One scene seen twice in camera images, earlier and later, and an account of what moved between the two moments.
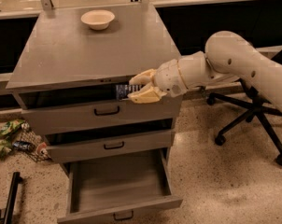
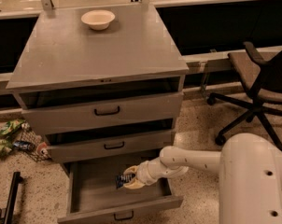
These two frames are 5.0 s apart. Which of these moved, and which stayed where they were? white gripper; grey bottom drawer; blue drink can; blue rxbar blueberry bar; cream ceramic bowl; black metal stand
Moved: white gripper; blue rxbar blueberry bar
Stayed: blue drink can; grey bottom drawer; cream ceramic bowl; black metal stand
